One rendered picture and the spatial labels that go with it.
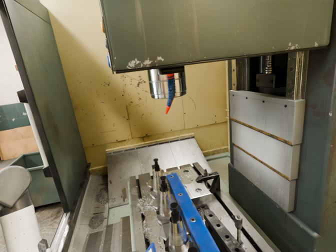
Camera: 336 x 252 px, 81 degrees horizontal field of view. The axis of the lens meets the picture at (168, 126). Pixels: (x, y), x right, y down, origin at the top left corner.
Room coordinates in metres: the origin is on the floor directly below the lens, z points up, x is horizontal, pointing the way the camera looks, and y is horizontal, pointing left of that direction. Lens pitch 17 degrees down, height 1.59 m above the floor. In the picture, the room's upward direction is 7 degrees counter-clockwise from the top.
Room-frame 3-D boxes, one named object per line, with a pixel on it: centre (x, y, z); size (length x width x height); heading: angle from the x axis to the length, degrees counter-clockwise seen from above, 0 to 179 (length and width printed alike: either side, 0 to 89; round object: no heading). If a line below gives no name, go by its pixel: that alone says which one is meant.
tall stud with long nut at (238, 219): (0.61, -0.22, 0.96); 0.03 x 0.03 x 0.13
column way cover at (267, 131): (0.95, -0.46, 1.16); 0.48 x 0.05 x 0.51; 11
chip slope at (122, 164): (1.51, 0.11, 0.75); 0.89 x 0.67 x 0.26; 101
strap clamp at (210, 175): (0.94, -0.18, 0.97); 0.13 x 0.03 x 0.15; 101
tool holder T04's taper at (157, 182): (0.55, 0.05, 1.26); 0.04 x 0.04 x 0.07
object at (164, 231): (0.39, 0.02, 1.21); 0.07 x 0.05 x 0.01; 101
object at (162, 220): (0.44, 0.03, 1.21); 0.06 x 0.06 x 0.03
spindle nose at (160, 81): (0.86, -0.02, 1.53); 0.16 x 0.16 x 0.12
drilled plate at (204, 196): (0.93, -0.03, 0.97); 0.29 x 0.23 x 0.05; 11
